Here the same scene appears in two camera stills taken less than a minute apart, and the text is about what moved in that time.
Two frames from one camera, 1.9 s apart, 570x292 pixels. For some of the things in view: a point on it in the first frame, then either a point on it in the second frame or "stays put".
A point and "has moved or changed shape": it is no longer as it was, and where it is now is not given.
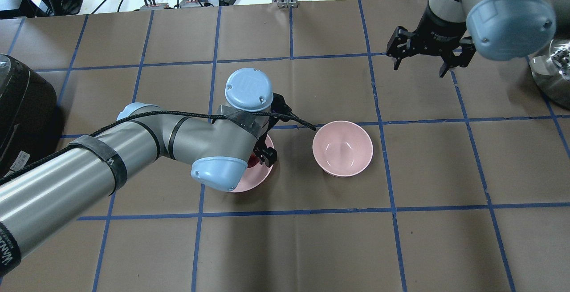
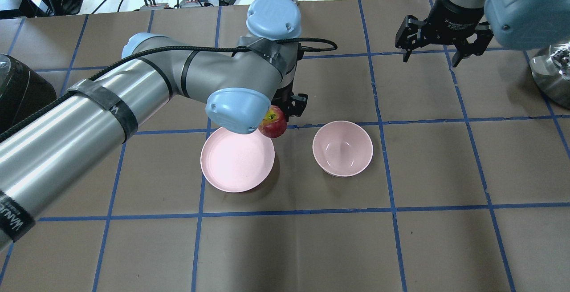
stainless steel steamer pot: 551,72 stays put
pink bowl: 342,148 stays put
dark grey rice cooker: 28,114 stays put
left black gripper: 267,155 → 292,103
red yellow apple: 252,160 has moved or changed shape
